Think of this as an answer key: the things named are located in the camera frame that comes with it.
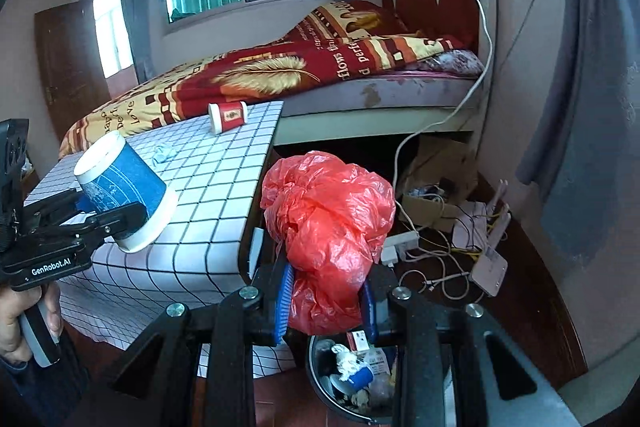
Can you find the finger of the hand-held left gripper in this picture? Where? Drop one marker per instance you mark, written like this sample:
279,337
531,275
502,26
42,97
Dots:
120,217
60,202

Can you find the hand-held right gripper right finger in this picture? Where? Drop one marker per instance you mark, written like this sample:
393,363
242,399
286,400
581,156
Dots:
369,312

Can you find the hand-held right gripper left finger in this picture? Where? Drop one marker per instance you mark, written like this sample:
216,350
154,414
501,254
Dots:
285,297

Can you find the blue paper cup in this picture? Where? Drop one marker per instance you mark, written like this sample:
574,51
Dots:
130,187

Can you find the red plastic bag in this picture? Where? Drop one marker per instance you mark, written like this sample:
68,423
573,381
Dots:
330,227

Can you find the dark round trash bin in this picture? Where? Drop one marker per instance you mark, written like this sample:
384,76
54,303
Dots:
315,377

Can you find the person's left forearm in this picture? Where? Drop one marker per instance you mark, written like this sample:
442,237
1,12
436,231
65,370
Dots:
35,392

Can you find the person's left hand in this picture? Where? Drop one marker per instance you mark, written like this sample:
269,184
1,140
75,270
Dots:
15,322

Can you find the small red white carton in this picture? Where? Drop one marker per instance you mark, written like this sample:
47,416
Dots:
358,341

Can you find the crumpled white tissue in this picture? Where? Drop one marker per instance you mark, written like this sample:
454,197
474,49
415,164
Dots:
346,359

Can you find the white power strip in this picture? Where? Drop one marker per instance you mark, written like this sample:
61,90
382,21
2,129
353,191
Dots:
400,244

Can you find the blue face mask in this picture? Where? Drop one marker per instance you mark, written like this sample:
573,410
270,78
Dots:
161,153

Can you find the brown wooden door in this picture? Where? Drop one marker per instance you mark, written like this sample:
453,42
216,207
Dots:
70,67

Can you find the red paper cup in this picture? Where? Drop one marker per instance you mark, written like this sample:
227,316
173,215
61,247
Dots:
231,117

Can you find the cardboard box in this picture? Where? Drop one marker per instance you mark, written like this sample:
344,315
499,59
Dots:
440,157

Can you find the bed with red-yellow blanket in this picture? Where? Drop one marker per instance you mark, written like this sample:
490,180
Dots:
260,77

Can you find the bed with grey mattress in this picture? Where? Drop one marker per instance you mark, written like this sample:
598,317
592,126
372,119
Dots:
380,94

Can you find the large grey drape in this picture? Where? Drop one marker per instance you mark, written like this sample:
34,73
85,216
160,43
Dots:
590,107

